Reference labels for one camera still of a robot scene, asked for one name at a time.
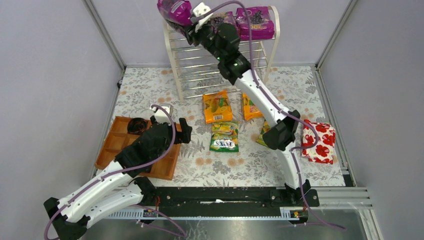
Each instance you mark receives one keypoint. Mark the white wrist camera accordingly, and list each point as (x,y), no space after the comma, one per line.
(201,12)
(163,114)

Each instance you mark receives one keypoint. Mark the red floral fabric pouch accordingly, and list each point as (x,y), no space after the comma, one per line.
(321,150)

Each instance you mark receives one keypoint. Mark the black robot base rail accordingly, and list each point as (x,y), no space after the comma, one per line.
(227,201)

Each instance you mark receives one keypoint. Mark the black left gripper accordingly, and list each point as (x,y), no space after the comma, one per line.
(156,129)

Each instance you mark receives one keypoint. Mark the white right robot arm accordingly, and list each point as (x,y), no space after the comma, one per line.
(283,122)

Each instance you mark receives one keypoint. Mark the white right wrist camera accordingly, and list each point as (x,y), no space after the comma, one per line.
(201,12)

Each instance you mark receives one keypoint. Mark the cream metal shelf rack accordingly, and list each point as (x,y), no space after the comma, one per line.
(196,71)

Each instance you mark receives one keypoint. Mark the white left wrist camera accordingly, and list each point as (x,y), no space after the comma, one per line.
(163,114)

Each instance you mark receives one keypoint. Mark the green candy bag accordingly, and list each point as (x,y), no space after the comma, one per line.
(265,128)
(224,137)

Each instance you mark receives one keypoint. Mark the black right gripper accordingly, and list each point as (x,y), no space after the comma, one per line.
(192,33)

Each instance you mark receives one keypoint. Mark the orange candy bag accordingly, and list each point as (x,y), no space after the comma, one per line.
(216,107)
(249,109)

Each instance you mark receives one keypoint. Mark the purple candy bag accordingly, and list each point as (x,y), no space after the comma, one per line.
(176,11)
(258,19)
(218,19)

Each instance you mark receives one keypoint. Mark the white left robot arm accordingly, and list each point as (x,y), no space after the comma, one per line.
(118,186)

